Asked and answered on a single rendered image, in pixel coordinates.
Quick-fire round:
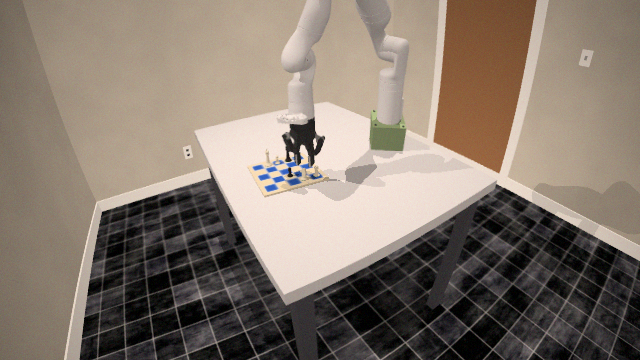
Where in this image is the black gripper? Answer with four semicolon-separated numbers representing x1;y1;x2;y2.
282;117;325;168

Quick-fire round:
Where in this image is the white chess king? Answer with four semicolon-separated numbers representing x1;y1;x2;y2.
265;149;272;167

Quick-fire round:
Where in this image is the blue and cream chessboard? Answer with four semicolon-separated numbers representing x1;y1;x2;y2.
247;153;330;197

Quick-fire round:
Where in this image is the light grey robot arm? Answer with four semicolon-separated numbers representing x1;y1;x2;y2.
277;0;409;125

